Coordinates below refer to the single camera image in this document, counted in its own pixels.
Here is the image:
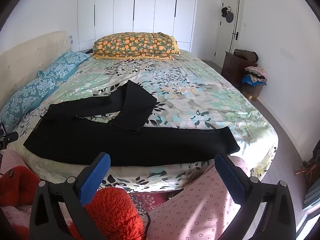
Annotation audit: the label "white wardrobe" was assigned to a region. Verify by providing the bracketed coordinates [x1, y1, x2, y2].
[77, 0, 199, 53]

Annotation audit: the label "brown wooden rack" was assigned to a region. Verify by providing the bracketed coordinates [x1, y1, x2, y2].
[295, 160, 316, 180]

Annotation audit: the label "woven laundry basket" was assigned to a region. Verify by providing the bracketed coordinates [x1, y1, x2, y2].
[244, 82, 264, 102]

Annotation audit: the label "pile of clothes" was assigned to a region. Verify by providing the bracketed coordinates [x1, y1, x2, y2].
[242, 66, 267, 84]

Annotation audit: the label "cream padded headboard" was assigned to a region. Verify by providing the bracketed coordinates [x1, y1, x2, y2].
[0, 30, 73, 110]

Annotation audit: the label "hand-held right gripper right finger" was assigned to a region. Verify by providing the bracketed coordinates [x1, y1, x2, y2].
[214, 152, 297, 240]

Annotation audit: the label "orange floral green pillow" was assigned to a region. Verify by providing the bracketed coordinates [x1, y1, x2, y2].
[92, 32, 181, 61]

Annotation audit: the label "teal damask pillow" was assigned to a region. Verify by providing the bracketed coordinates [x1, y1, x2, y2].
[0, 75, 59, 134]
[37, 51, 92, 83]

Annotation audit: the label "olive brown bag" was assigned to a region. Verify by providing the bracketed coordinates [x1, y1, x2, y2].
[234, 49, 259, 62]

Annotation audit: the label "patterned red rug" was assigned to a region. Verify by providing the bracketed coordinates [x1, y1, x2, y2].
[127, 191, 180, 215]

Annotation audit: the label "grey blue folded cloth stack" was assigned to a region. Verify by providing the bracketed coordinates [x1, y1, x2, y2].
[303, 185, 320, 211]

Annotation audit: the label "bed with floral leaf sheet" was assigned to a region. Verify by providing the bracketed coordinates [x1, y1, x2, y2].
[0, 49, 279, 193]

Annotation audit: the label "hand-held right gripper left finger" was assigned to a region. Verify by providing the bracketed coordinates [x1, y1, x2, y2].
[29, 152, 111, 240]

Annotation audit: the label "pink dotted pajama pants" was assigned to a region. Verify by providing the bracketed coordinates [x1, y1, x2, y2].
[0, 150, 248, 240]

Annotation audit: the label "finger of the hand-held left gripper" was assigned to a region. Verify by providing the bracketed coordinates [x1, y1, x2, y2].
[0, 130, 19, 148]

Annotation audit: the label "black hanging hat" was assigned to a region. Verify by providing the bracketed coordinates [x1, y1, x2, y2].
[221, 6, 234, 23]

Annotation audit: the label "black pants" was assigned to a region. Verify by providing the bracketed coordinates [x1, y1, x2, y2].
[23, 79, 241, 167]

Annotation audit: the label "dark wooden cabinet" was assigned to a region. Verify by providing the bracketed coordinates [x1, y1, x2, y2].
[221, 51, 258, 90]

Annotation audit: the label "black cable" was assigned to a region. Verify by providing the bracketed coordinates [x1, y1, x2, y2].
[144, 211, 153, 240]

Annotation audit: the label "white door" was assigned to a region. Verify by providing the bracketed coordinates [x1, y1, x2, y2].
[214, 0, 244, 64]

